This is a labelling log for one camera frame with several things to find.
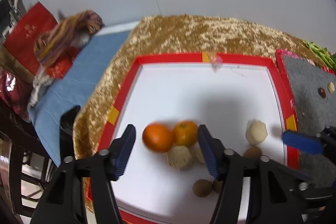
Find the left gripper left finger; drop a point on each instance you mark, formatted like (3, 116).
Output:
(64, 198)

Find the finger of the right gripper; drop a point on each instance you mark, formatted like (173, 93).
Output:
(302, 142)

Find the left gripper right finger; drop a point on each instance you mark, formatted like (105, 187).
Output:
(273, 190)

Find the brown round longan fruit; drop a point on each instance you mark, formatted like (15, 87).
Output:
(253, 153)

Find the elongated dark red jujube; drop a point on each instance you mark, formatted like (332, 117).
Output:
(321, 92)

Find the beige hexagonal cake block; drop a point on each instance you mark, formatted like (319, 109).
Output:
(256, 132)

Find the orange tangerine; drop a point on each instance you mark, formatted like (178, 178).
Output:
(185, 133)
(158, 138)

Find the round dark red jujube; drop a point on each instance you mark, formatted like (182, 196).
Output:
(217, 186)

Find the small beige cake block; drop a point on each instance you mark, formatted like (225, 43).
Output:
(199, 155)

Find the grey felt mat red-trimmed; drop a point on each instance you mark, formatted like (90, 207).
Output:
(302, 78)

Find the beige cake block centre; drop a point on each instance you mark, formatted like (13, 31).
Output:
(179, 157)

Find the dark wooden chair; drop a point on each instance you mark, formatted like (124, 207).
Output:
(20, 142)

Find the red and white tray box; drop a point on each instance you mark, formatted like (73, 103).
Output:
(185, 87)

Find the green leafy vegetable bunch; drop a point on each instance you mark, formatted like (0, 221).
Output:
(323, 54)

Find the shiny red plastic bag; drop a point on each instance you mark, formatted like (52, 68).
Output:
(15, 92)

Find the striped knitted scarf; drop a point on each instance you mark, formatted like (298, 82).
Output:
(50, 45)

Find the gold patterned tablecloth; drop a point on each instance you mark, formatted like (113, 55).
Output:
(176, 34)

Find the red gift bag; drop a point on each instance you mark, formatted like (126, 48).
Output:
(20, 43)

